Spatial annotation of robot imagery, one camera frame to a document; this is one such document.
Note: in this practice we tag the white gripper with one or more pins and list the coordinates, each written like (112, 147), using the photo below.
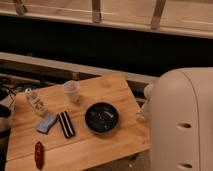
(142, 114)

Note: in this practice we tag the black ceramic bowl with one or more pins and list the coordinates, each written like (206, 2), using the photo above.
(101, 118)

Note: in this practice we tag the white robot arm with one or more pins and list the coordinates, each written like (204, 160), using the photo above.
(179, 109)

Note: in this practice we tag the wooden table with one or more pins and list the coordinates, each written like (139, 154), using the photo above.
(85, 149)

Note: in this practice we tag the black white striped block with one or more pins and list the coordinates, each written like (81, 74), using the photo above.
(66, 124)

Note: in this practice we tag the clear plastic cup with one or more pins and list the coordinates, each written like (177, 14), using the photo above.
(71, 90)

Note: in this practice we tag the blue sponge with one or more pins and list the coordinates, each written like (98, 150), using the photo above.
(45, 125)

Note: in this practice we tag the red oblong object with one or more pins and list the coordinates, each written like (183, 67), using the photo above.
(39, 155)

